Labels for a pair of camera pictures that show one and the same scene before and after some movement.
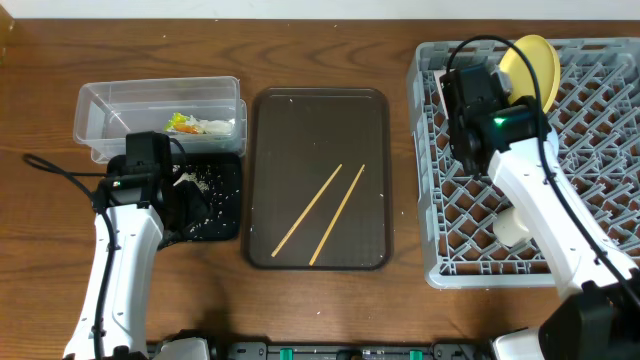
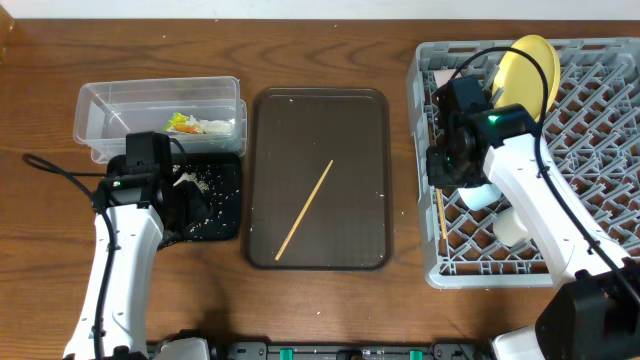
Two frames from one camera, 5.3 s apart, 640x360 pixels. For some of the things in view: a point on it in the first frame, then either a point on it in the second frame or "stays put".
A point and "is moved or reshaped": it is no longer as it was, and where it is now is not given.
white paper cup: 509,227 stays put
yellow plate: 519,74 stays put
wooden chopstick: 307,209 is moved or reshaped
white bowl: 437,76 stays put
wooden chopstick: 337,213 → 439,195
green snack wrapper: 180,123 stays put
